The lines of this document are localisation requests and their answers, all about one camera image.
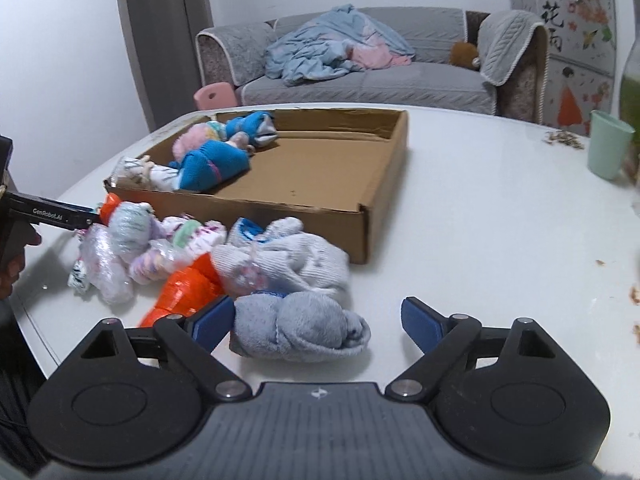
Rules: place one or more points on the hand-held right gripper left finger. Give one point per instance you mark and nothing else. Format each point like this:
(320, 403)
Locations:
(215, 322)

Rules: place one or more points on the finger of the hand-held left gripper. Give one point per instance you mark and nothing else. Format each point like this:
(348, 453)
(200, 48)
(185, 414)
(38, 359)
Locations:
(87, 216)

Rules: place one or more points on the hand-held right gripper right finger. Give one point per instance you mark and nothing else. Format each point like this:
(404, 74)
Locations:
(425, 322)

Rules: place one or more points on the small orange sock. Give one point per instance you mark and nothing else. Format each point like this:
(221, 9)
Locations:
(109, 210)

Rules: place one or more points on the pale fuzzy sock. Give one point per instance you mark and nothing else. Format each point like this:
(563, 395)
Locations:
(132, 227)

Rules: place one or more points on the white fuzzy sock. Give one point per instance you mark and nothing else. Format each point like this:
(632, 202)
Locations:
(102, 270)

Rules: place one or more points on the white striped sock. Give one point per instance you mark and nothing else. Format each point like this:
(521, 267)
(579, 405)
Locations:
(145, 175)

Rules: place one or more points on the grey blue fuzzy sock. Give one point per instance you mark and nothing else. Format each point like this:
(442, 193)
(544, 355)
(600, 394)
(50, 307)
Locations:
(300, 327)

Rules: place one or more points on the white purple green sock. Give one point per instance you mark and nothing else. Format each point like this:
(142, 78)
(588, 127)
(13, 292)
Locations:
(200, 237)

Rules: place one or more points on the grey sock with blue stripes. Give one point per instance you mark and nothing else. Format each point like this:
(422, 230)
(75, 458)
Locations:
(295, 262)

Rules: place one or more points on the pink fuzzy sock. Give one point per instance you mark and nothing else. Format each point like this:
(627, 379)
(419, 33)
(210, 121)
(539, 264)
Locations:
(195, 140)

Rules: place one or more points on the blue knotted sock bundle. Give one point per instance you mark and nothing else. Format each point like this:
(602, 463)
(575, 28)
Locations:
(210, 167)

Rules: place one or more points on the cardboard box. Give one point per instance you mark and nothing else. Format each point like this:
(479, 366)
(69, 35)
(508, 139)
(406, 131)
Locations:
(310, 175)

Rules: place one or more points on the blue and white sock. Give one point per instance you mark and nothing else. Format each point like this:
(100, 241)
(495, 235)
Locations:
(250, 127)

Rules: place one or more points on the person's left hand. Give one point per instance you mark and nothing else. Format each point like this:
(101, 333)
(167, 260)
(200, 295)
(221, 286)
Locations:
(12, 275)

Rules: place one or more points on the pink plastic stool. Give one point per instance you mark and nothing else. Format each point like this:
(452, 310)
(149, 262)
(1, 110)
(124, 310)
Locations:
(215, 95)

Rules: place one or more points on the grey door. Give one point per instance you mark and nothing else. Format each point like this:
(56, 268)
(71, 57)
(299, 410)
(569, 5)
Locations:
(160, 50)

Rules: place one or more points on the grey quilted armrest cover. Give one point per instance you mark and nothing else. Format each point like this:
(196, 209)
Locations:
(230, 52)
(510, 42)

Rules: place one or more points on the pile of seed shells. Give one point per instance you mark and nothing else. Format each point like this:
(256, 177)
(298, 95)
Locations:
(564, 139)

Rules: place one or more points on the grey sofa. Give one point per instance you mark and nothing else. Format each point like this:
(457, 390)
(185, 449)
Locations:
(390, 85)

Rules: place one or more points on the pale green cup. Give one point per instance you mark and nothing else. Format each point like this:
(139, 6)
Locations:
(609, 147)

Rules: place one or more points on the brown plush toy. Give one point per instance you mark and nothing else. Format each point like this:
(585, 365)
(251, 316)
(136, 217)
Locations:
(464, 55)

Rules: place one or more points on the pink cloth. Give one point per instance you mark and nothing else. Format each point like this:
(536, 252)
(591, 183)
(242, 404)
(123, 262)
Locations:
(380, 55)

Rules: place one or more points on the light blue blanket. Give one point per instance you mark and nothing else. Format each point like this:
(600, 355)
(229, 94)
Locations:
(310, 52)

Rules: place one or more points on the green glass fish tank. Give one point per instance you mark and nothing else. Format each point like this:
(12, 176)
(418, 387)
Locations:
(631, 100)

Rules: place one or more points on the fridge with flower stickers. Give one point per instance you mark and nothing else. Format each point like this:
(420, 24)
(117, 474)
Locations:
(570, 50)

